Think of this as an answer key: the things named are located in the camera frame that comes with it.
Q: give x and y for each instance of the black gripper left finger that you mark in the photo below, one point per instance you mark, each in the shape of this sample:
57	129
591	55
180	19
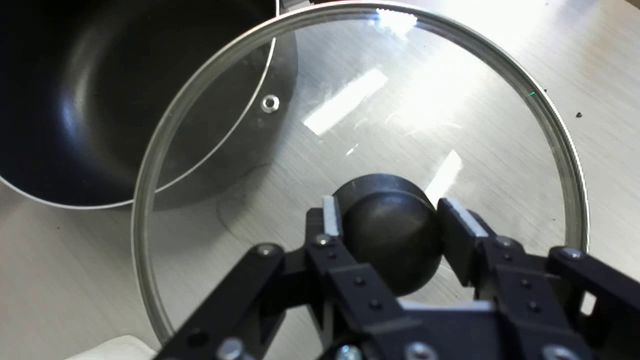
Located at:
346	281

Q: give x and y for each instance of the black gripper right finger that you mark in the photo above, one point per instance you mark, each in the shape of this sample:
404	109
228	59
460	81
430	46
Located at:
526	287

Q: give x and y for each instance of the glass lid with black knob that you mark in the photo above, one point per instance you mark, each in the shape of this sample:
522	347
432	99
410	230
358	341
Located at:
412	101

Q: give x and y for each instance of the black cooking pot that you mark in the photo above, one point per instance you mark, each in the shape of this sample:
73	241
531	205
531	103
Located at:
100	101

